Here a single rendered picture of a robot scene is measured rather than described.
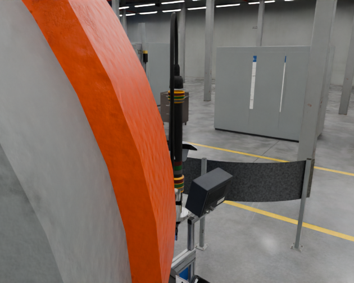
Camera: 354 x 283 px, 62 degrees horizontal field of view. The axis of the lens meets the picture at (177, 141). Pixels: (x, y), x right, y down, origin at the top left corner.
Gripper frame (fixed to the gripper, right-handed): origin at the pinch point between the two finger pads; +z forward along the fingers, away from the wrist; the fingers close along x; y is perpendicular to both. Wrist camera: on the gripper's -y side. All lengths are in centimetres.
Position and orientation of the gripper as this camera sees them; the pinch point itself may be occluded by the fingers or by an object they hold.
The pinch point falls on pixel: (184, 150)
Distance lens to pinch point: 79.2
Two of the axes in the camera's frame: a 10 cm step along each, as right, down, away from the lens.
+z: 7.5, 1.9, -6.3
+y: 0.0, 9.6, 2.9
